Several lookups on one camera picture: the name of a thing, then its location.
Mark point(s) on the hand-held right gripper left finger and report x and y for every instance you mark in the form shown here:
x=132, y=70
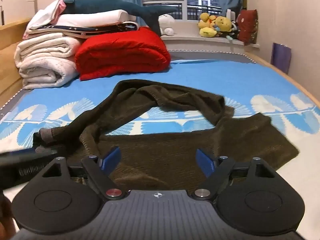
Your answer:
x=111, y=158

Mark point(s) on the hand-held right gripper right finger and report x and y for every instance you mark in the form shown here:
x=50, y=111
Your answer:
x=205, y=162

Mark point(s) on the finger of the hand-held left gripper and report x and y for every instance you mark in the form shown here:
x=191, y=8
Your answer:
x=27, y=158

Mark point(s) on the blue white patterned bed sheet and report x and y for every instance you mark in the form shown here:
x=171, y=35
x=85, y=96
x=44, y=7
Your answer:
x=250, y=85

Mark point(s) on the white folded quilt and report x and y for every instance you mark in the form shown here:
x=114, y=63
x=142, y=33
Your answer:
x=45, y=62

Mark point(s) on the red folded blanket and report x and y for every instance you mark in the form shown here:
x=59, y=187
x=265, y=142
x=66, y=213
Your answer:
x=120, y=52

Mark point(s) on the white window sill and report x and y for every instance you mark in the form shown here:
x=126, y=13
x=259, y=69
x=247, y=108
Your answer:
x=187, y=41

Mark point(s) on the navy patterned folded blanket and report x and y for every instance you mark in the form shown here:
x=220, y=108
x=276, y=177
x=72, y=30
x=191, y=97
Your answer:
x=100, y=30

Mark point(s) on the purple bag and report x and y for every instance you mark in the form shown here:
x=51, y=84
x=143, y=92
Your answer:
x=281, y=57

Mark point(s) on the black white plush toy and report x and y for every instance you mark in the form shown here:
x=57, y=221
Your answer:
x=233, y=30

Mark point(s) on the yellow duck plush toy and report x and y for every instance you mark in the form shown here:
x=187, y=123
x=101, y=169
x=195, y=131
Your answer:
x=206, y=25

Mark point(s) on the yellow round plush toy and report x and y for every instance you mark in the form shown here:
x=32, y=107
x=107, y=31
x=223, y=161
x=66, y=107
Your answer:
x=223, y=23

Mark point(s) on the red cushion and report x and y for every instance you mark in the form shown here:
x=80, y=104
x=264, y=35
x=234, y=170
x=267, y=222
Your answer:
x=247, y=27

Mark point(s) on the white folded pillow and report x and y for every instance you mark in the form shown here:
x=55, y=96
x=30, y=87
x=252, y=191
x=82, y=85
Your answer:
x=95, y=17

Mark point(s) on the white folded sheet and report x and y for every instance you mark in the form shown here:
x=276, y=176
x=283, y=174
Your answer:
x=43, y=16

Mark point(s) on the blue shark plush toy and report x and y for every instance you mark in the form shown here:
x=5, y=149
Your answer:
x=105, y=5

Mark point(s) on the pink cloth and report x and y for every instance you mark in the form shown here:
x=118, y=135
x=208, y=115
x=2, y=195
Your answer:
x=59, y=6

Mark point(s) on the white wardrobe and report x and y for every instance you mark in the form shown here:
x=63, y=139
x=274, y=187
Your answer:
x=17, y=0

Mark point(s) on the window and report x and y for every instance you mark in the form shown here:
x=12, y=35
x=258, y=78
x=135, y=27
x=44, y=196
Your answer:
x=190, y=0

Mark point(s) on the wooden bed frame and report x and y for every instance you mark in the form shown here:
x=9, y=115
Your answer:
x=10, y=37

